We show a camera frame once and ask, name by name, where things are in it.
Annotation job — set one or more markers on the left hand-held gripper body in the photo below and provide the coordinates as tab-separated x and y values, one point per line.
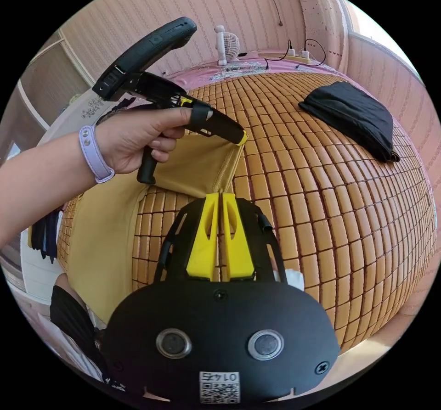
220	124

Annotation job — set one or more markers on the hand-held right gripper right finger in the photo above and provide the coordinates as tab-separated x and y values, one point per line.
237	244

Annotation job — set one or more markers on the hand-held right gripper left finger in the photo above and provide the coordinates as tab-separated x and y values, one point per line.
204	244

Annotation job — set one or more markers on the yellow short sleeve shirt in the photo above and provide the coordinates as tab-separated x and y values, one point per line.
103	227

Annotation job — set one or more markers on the person's left forearm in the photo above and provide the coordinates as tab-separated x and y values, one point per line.
44	182

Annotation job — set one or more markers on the person's left hand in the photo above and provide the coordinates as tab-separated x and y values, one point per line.
131	138

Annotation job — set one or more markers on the small white fan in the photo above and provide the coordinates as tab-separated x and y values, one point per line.
227	46

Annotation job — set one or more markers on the bed with woven mat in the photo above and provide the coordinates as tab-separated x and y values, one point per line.
327	227

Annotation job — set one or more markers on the black garment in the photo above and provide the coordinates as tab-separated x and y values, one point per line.
355	114

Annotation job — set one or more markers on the person's body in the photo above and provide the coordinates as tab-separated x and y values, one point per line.
70	317

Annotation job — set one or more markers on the pile of clothes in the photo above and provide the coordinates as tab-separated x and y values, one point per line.
44	238

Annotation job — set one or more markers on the cupboard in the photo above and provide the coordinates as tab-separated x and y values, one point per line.
44	72

